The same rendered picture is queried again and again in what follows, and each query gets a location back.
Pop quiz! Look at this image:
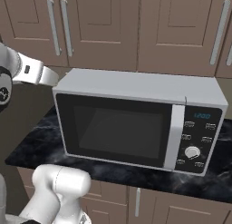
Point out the white microwave door handle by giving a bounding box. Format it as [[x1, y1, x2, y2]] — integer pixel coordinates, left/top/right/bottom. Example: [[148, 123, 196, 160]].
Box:
[[162, 103, 186, 171]]

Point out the brown wall cabinet door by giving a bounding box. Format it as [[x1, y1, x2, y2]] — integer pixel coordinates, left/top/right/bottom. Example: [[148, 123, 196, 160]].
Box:
[[58, 0, 140, 72], [0, 0, 69, 68], [137, 0, 227, 78], [215, 27, 232, 80]]

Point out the white microwave oven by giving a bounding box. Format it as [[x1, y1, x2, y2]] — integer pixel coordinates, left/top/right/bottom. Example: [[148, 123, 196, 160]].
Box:
[[52, 67, 229, 177]]

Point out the grey bar cabinet handle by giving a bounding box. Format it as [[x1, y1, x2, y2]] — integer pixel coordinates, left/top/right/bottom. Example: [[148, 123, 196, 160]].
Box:
[[46, 0, 63, 57], [60, 0, 74, 58], [134, 187, 141, 219], [209, 0, 231, 66], [226, 45, 232, 67]]

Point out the brown base cabinet door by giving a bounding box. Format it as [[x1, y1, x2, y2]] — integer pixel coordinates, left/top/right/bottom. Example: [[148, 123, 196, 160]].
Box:
[[128, 186, 232, 224]]

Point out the black glass microwave door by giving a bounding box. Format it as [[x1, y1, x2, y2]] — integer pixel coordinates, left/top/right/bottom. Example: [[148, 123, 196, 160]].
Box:
[[55, 93, 174, 170]]

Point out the white microwave knob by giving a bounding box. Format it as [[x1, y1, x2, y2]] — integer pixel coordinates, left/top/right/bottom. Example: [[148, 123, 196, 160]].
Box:
[[184, 145, 201, 160]]

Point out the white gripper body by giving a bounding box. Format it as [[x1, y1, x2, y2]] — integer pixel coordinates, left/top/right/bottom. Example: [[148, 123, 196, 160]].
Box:
[[40, 65, 61, 87]]

